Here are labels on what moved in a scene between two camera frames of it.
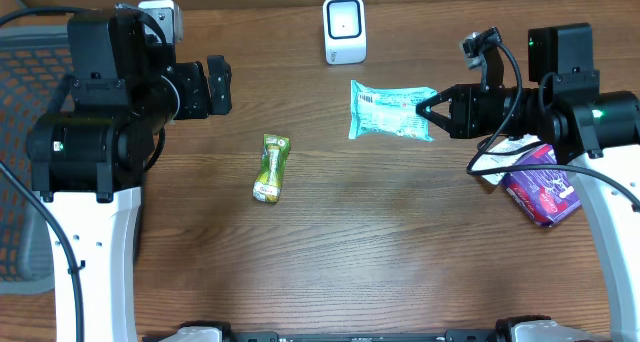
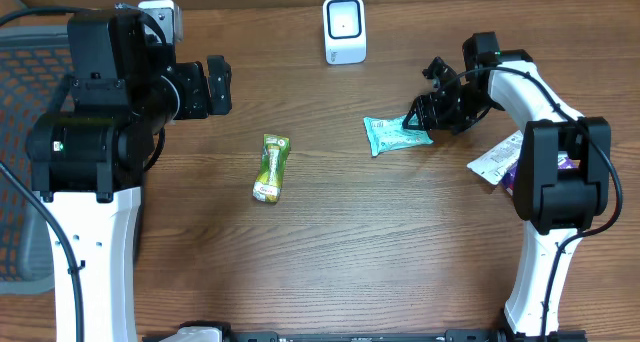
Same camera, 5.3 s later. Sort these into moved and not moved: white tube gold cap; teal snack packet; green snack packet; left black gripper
Moved: teal snack packet
Not moved: left black gripper; green snack packet; white tube gold cap
